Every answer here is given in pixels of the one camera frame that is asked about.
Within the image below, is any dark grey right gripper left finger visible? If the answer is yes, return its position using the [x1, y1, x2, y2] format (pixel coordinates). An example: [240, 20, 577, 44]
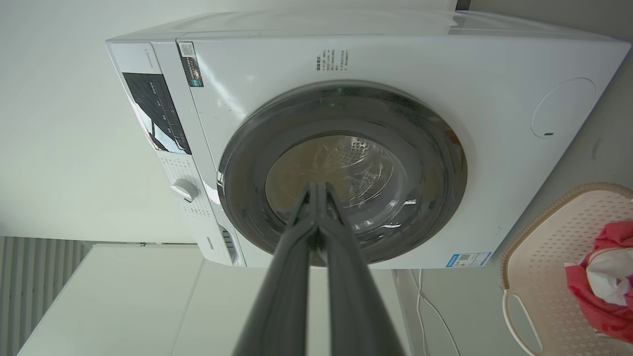
[232, 181, 318, 356]

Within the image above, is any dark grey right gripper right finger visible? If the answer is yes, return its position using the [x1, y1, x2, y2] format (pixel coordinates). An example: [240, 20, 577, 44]
[316, 182, 405, 356]

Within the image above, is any white washing machine control knob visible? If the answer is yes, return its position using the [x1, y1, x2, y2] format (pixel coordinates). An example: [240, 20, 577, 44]
[171, 179, 199, 203]

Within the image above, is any round dark washing machine door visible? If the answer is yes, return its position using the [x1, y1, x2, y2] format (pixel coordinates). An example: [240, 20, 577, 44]
[218, 82, 468, 267]

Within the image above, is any white front-load washing machine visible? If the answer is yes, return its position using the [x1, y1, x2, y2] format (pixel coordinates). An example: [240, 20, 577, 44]
[105, 8, 632, 269]

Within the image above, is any white cabinet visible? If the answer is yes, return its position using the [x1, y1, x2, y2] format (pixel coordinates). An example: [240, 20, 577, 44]
[17, 243, 413, 356]

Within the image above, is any beige perforated laundry basket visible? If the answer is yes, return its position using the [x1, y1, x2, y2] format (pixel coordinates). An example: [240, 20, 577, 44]
[500, 183, 633, 356]

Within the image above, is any red garment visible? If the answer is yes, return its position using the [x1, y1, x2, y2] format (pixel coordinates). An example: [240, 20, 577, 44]
[565, 221, 633, 345]

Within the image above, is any grey ribbed radiator panel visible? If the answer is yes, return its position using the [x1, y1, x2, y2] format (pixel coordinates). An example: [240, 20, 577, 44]
[0, 236, 94, 356]

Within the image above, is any white garment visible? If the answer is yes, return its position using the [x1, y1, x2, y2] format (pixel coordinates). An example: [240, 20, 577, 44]
[585, 247, 633, 307]

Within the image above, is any thin white power cable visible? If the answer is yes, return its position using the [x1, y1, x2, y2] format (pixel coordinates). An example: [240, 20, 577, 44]
[408, 268, 461, 356]

